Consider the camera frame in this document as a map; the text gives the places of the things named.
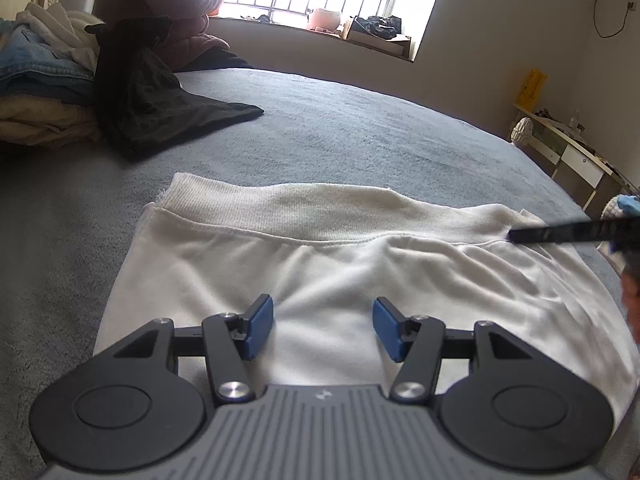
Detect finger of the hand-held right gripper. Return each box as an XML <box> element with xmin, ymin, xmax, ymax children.
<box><xmin>507</xmin><ymin>218</ymin><xmax>616</xmax><ymax>246</ymax></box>

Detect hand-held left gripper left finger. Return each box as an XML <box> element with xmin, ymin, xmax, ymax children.
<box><xmin>114</xmin><ymin>294</ymin><xmax>275</xmax><ymax>403</ymax></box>

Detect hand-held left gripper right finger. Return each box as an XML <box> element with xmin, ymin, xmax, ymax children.
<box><xmin>372</xmin><ymin>297</ymin><xmax>533</xmax><ymax>403</ymax></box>

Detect white sweatshirt with bear outline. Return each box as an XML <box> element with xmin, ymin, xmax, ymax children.
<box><xmin>95</xmin><ymin>172</ymin><xmax>640</xmax><ymax>431</ymax></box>

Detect person's right hand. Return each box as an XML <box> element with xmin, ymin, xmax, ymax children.
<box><xmin>621</xmin><ymin>265</ymin><xmax>640</xmax><ymax>343</ymax></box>

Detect white shelf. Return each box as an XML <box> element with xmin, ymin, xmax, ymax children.
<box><xmin>512</xmin><ymin>102</ymin><xmax>640</xmax><ymax>211</ymax></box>

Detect cream bedpost finial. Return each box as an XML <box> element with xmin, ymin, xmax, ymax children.
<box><xmin>510</xmin><ymin>117</ymin><xmax>534</xmax><ymax>147</ymax></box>

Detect grey blanket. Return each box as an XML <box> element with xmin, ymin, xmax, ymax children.
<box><xmin>0</xmin><ymin>67</ymin><xmax>640</xmax><ymax>480</ymax></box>

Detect black garment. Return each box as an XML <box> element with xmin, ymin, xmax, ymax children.
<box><xmin>85</xmin><ymin>15</ymin><xmax>265</xmax><ymax>162</ymax></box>

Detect cardboard box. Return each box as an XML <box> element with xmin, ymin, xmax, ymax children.
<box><xmin>342</xmin><ymin>15</ymin><xmax>412</xmax><ymax>57</ymax></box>

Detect folded beige pants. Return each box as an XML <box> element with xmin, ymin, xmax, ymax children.
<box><xmin>0</xmin><ymin>94</ymin><xmax>103</xmax><ymax>150</ymax></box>

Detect pink pot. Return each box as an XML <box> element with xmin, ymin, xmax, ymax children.
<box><xmin>306</xmin><ymin>7</ymin><xmax>343</xmax><ymax>32</ymax></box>

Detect crumpled white garment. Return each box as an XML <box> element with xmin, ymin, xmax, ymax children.
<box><xmin>14</xmin><ymin>2</ymin><xmax>107</xmax><ymax>70</ymax></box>

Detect wall cable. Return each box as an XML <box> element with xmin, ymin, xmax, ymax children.
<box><xmin>592</xmin><ymin>0</ymin><xmax>638</xmax><ymax>39</ymax></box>

